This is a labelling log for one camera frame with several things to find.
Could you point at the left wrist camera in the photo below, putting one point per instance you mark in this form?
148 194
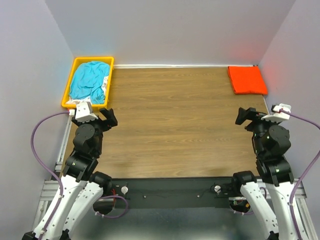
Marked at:
83 112

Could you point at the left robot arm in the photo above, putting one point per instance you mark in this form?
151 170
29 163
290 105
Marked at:
80 185

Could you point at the yellow plastic bin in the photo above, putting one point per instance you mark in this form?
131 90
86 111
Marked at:
76 63

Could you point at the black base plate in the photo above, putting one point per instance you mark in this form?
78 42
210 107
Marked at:
181 192

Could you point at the white t shirt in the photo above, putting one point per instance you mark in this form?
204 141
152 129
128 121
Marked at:
91 90

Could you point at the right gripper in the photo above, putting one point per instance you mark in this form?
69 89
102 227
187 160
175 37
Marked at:
250 118

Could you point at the aluminium frame rail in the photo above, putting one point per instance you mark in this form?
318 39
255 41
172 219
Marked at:
109 200

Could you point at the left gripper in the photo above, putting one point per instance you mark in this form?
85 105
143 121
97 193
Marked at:
105 119

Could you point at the orange t shirt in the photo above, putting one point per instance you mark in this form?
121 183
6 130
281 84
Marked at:
247 80

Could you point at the light blue t shirt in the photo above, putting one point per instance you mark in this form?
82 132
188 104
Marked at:
92 69

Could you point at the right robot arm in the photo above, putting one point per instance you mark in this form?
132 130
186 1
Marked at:
270 141

